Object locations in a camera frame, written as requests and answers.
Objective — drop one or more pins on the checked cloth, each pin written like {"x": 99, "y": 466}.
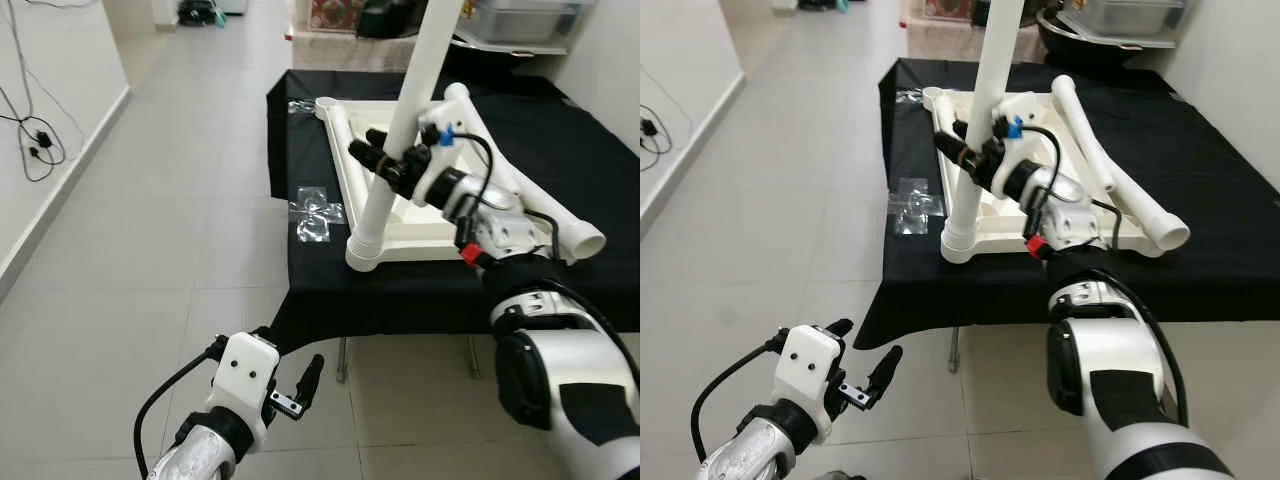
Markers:
{"x": 950, "y": 42}
{"x": 340, "y": 55}

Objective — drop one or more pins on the metal basin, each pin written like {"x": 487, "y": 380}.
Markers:
{"x": 1070, "y": 45}
{"x": 500, "y": 47}

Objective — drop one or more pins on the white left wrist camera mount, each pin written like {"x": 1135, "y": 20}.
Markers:
{"x": 810, "y": 365}
{"x": 245, "y": 375}

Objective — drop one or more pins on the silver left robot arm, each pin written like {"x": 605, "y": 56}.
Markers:
{"x": 750, "y": 455}
{"x": 190, "y": 460}

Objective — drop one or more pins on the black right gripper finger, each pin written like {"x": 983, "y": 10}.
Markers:
{"x": 964, "y": 128}
{"x": 958, "y": 150}
{"x": 372, "y": 158}
{"x": 378, "y": 137}

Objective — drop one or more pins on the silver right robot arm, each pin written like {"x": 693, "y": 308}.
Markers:
{"x": 1110, "y": 370}
{"x": 560, "y": 380}

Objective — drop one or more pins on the clear tape patch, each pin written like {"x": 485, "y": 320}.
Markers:
{"x": 915, "y": 205}
{"x": 315, "y": 212}

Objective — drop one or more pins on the black bag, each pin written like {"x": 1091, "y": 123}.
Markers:
{"x": 390, "y": 15}

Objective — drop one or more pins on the white plastic table top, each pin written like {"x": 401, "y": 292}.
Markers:
{"x": 1000, "y": 235}
{"x": 420, "y": 235}

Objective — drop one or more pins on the metal table leg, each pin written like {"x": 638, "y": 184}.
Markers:
{"x": 343, "y": 360}
{"x": 955, "y": 350}

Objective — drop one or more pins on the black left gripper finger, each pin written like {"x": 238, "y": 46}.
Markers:
{"x": 265, "y": 332}
{"x": 840, "y": 327}
{"x": 886, "y": 372}
{"x": 311, "y": 380}

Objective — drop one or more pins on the black tablecloth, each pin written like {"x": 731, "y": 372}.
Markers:
{"x": 1220, "y": 200}
{"x": 330, "y": 290}

